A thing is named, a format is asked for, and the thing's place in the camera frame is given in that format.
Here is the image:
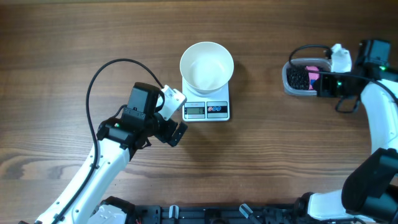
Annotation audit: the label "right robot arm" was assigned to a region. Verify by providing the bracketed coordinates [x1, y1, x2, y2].
[292, 39, 397, 223]

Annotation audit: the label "clear plastic bean container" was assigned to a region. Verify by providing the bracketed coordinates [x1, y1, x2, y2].
[282, 58, 331, 96]

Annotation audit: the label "black beans in container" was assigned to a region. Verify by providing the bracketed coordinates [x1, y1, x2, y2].
[286, 65, 309, 90]

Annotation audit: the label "white digital kitchen scale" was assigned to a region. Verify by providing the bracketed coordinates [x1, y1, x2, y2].
[182, 80, 230, 122]

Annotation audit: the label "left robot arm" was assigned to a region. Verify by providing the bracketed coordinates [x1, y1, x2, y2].
[36, 83, 187, 223]

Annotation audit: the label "pink scoop blue handle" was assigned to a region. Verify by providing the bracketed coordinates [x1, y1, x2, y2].
[305, 66, 320, 90]

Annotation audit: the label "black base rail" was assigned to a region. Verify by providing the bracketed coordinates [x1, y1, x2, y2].
[109, 205, 311, 224]

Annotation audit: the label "white bowl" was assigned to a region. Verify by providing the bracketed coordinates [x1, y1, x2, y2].
[180, 42, 234, 94]

